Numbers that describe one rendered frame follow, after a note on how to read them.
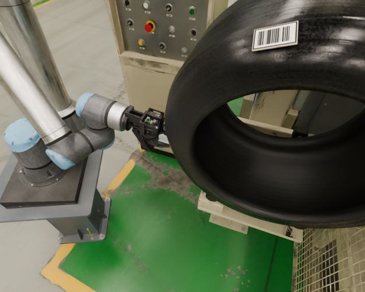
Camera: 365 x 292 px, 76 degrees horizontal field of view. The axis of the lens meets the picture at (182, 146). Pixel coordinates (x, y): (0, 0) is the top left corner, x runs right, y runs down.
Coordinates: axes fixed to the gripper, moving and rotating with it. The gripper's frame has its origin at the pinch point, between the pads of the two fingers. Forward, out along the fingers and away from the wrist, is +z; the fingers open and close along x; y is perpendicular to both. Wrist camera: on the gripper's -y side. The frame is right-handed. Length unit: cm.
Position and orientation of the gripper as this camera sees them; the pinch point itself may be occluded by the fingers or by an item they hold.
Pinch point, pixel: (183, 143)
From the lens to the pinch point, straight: 76.0
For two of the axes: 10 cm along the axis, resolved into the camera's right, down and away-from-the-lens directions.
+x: 3.4, -7.2, 6.1
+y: 1.2, -6.1, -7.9
